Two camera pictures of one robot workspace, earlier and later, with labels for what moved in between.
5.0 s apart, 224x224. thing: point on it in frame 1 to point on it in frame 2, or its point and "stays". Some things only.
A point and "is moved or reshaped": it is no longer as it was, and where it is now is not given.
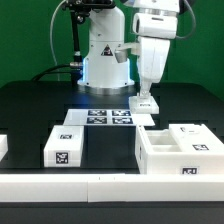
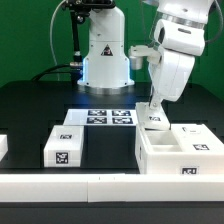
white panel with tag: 142,105 is moved or reshaped
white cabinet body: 157,153 stays
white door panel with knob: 196,138 stays
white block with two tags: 64,146 stays
